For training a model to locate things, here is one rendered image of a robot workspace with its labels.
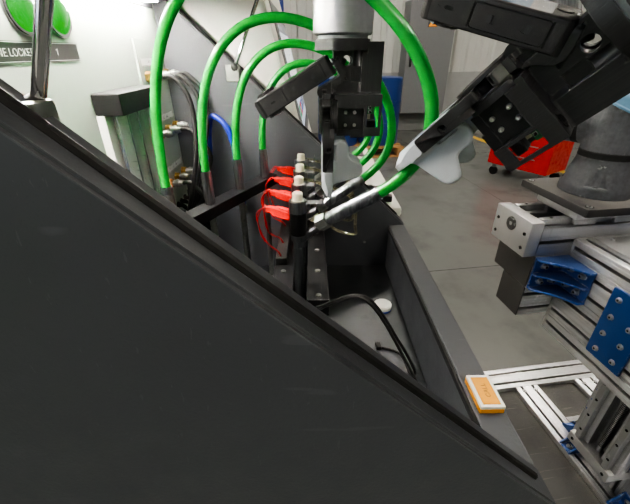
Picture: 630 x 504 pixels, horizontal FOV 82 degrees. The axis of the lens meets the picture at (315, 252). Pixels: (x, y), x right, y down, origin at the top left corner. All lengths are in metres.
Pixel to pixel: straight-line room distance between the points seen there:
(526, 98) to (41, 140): 0.32
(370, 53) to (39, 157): 0.40
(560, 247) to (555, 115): 0.72
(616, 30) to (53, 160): 0.34
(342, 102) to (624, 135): 0.70
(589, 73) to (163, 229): 0.32
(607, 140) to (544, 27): 0.72
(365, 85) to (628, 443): 1.09
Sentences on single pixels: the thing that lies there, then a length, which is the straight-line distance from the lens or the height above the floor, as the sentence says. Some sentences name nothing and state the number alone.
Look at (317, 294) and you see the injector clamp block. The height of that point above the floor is 0.98.
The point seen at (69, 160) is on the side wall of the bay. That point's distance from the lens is 0.24.
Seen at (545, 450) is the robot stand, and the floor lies 0.21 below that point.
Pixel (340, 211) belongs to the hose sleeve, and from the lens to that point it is 0.46.
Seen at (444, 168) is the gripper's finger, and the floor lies 1.24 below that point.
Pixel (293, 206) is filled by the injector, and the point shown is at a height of 1.13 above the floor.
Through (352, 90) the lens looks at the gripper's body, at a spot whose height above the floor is 1.29.
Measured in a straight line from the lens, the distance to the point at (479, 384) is 0.54.
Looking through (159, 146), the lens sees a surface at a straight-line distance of 0.58.
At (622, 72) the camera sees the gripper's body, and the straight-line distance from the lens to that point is 0.35.
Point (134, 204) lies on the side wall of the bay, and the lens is 0.23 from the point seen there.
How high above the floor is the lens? 1.34
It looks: 29 degrees down
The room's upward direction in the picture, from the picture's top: straight up
